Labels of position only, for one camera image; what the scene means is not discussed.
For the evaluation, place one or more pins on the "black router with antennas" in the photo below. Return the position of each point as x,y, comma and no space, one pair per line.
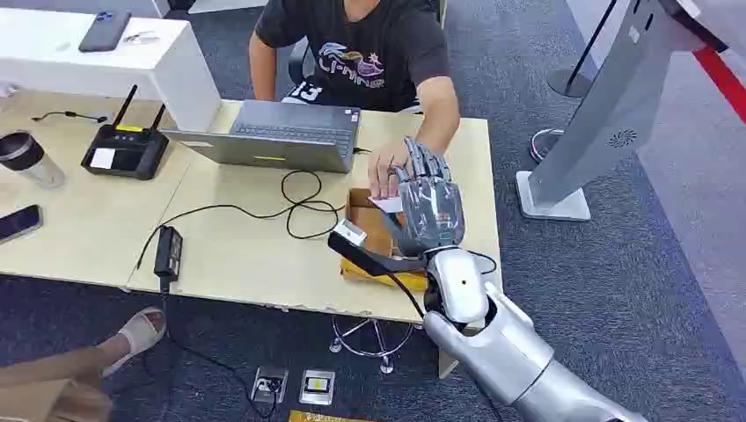
123,151

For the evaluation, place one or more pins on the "chrome chair base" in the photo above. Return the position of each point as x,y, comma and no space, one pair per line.
379,346

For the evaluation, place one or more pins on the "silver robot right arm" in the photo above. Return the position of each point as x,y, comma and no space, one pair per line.
507,355

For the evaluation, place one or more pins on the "person's left hand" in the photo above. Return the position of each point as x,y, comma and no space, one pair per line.
382,166

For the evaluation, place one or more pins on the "pale sandal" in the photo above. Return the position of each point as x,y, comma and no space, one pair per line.
140,335

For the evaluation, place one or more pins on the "white card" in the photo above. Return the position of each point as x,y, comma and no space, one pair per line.
389,204

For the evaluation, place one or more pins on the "grey kiosk stand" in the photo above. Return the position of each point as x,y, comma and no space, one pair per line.
612,110

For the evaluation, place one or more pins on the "black smartphone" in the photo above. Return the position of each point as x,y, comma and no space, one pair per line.
18,222

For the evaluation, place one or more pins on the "wooden card box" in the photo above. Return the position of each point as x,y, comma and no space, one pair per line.
368,224

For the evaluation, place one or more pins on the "floor socket with yellow label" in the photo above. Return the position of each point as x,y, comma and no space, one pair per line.
317,387

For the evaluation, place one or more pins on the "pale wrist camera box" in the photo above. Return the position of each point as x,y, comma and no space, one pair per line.
349,233

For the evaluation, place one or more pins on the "floor socket with plug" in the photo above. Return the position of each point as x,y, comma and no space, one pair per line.
269,384

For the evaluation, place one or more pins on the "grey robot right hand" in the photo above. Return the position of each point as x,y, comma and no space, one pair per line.
434,209

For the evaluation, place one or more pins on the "dark smartphone with blue lens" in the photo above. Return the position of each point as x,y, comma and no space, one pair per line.
105,30

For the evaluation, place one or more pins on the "red barrier belt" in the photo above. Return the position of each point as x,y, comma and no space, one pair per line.
722,78

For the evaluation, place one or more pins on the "yellow flat strip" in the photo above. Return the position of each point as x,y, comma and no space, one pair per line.
326,417

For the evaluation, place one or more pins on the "small keys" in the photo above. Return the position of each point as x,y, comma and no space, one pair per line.
140,38

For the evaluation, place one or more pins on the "black stanchion post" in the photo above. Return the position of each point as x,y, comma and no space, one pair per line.
574,78

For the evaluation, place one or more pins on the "grey laptop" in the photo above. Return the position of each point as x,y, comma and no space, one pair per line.
285,137

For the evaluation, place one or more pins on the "seated person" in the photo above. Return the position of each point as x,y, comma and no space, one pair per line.
355,52

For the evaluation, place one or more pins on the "black power adapter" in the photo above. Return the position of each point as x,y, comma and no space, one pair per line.
168,251

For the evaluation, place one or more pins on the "black-lidded tumbler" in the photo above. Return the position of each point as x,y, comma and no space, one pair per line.
26,158

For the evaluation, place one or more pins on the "white cabinet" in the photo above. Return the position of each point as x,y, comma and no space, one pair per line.
169,70

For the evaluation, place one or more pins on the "person's leg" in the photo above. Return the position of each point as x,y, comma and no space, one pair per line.
52,378

